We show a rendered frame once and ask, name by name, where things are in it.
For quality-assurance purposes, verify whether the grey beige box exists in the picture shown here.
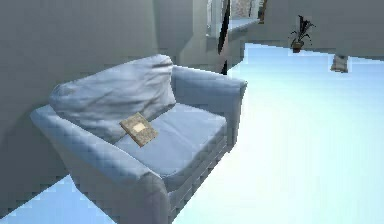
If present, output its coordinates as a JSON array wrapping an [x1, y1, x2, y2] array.
[[330, 54, 349, 73]]

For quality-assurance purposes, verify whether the dark potted house plant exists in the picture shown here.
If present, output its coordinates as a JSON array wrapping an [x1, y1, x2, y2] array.
[[289, 14, 317, 54]]

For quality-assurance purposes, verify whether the pale blue armchair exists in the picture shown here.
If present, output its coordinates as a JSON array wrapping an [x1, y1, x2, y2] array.
[[29, 54, 248, 224]]

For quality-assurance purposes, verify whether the black floor lamp pole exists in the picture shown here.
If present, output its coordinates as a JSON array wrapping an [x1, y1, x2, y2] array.
[[217, 0, 232, 76]]

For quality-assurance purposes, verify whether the brown book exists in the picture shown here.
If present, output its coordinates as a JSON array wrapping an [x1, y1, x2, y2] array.
[[119, 111, 159, 148]]

